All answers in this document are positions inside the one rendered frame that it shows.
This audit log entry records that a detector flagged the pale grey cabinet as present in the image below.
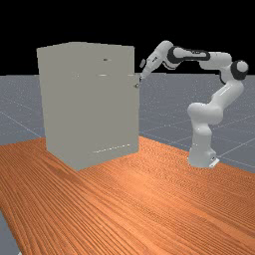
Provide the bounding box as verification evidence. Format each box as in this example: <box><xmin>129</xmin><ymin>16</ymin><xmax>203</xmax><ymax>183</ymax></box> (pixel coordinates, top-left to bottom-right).
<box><xmin>36</xmin><ymin>41</ymin><xmax>140</xmax><ymax>172</ymax></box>

